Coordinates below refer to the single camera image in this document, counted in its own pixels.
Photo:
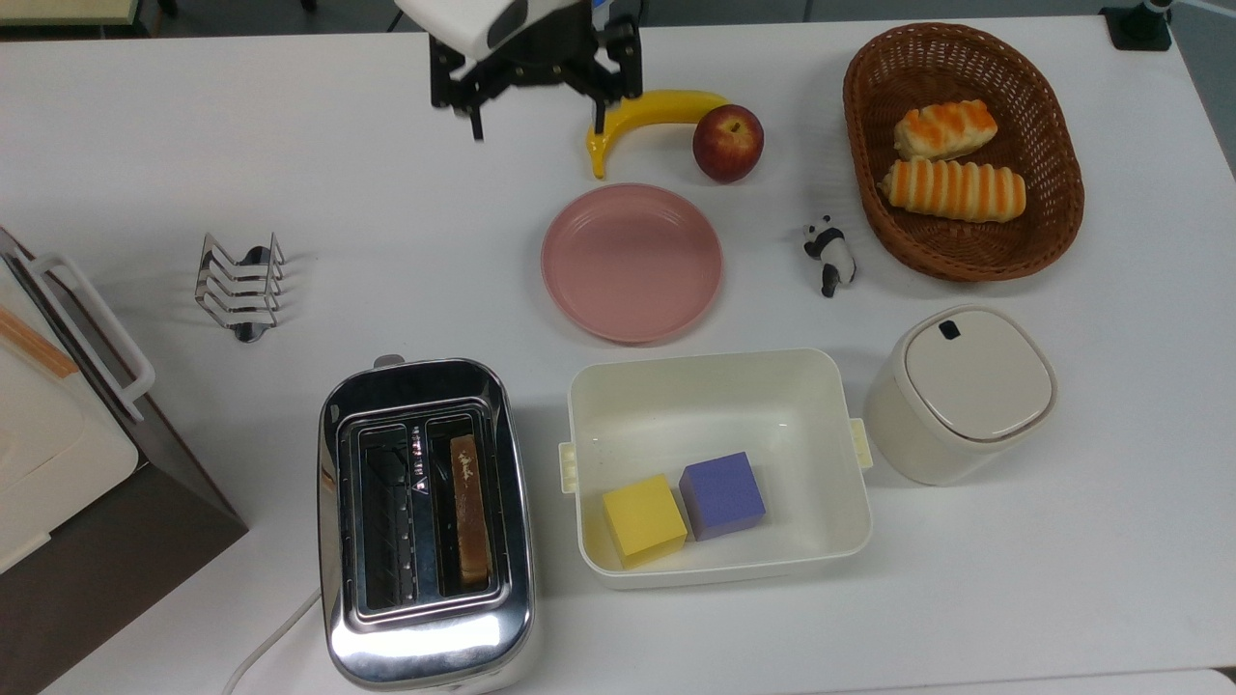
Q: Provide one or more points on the white rectangular plastic container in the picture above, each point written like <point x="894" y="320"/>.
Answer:
<point x="715" y="396"/>

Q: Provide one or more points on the orange glazed bread roll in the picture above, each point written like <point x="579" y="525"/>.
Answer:
<point x="944" y="130"/>

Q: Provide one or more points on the yellow banana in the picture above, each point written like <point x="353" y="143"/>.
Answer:
<point x="666" y="106"/>

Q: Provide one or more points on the black camera stand base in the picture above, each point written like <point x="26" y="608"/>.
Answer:
<point x="1139" y="29"/>

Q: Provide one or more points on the purple cube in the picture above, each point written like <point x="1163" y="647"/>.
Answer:
<point x="722" y="494"/>

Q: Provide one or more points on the metal toast rack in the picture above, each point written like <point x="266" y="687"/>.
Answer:
<point x="239" y="288"/>

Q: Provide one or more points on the red apple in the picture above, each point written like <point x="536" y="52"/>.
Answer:
<point x="728" y="145"/>

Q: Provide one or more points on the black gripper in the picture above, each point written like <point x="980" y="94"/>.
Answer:
<point x="565" y="48"/>

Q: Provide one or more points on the yellow cube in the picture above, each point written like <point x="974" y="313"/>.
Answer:
<point x="644" y="519"/>

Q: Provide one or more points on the panda figurine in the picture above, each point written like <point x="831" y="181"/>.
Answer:
<point x="830" y="253"/>

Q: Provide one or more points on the brown wicker basket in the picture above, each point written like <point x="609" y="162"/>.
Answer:
<point x="1057" y="193"/>

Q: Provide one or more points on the cream toy oven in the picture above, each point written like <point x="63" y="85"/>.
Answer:
<point x="58" y="463"/>

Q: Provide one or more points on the cream and chrome toaster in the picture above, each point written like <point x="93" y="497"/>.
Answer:
<point x="425" y="647"/>

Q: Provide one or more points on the light wooden desk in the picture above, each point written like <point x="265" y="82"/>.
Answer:
<point x="68" y="10"/>

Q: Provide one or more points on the pink plate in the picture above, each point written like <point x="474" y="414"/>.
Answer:
<point x="632" y="263"/>

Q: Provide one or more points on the brown-crusted bread slice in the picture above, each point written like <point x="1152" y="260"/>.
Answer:
<point x="471" y="512"/>

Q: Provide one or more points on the long striped bread roll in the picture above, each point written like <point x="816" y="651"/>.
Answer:
<point x="954" y="190"/>

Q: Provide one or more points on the cream lidded bin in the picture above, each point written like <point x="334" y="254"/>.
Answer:
<point x="966" y="386"/>

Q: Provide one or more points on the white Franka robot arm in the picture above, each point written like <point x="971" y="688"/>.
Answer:
<point x="454" y="24"/>

